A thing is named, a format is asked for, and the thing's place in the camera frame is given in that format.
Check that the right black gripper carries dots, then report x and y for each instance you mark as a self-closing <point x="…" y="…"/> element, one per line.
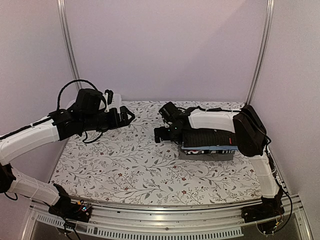
<point x="163" y="135"/>

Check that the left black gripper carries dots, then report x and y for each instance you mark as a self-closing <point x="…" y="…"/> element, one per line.
<point x="116" y="123"/>

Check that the black pinstriped long sleeve shirt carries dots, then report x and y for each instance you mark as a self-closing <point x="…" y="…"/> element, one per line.
<point x="204" y="137"/>

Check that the light blue shirt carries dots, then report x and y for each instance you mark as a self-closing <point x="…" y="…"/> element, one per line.
<point x="211" y="148"/>

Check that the black white printed shirt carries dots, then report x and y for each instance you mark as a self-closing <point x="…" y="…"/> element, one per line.
<point x="210" y="152"/>

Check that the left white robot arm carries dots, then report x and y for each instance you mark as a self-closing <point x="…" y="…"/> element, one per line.
<point x="92" y="110"/>

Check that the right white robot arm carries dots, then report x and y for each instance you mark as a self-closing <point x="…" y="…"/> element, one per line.
<point x="197" y="127"/>

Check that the white plastic basket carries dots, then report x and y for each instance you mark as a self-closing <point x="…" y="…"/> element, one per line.
<point x="116" y="100"/>

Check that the floral patterned table mat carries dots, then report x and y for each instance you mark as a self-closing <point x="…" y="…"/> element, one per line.
<point x="127" y="166"/>

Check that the aluminium front rail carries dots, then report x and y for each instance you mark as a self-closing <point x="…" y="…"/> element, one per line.
<point x="110" y="221"/>

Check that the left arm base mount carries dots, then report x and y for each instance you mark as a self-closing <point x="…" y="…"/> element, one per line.
<point x="66" y="209"/>

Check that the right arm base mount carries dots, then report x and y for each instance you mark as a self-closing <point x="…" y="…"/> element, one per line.
<point x="269" y="208"/>

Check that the left aluminium frame post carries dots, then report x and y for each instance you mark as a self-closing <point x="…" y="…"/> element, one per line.
<point x="61" y="7"/>

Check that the aluminium frame post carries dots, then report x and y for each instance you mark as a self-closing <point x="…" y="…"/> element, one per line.
<point x="61" y="7"/>
<point x="262" y="50"/>

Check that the right aluminium frame post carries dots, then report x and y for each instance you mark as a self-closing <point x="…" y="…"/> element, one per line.
<point x="262" y="50"/>

